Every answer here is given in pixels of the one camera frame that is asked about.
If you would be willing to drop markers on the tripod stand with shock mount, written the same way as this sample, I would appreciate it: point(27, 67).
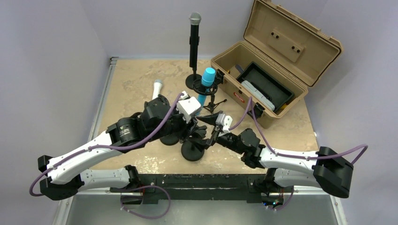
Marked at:
point(210, 104)

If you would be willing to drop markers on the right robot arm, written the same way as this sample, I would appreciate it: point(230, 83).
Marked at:
point(323, 169)

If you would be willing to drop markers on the grey white object in tray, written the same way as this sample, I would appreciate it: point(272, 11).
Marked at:
point(259, 95)

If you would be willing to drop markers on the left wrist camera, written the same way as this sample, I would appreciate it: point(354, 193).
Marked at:
point(188, 106)

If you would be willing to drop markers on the tall black silver microphone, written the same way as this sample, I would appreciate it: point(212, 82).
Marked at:
point(195, 19)

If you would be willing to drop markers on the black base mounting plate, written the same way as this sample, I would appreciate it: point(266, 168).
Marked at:
point(251, 188)

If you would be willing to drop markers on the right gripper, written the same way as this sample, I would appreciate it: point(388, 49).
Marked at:
point(211, 119)

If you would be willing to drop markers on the round base tall stand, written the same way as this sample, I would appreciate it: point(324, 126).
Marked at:
point(192, 78)

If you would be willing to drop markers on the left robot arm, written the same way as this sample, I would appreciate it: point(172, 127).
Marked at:
point(64, 176)

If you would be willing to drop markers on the tan plastic toolbox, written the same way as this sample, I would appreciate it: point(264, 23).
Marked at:
point(286, 47)

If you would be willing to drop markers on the clip stand round base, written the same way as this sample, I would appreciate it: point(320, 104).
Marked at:
point(194, 147)

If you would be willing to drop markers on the black toolbox tray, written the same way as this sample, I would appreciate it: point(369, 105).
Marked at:
point(275, 91)

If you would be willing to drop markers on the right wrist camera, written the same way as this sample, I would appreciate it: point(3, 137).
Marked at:
point(224, 121)

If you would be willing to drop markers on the blue microphone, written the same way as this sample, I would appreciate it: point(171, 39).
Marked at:
point(206, 81)

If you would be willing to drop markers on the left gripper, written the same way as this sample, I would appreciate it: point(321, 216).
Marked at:
point(186, 129)

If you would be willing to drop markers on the white microphone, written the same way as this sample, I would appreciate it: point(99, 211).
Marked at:
point(157, 86)

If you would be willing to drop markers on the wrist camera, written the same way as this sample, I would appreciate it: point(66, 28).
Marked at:
point(224, 121)
point(188, 106)

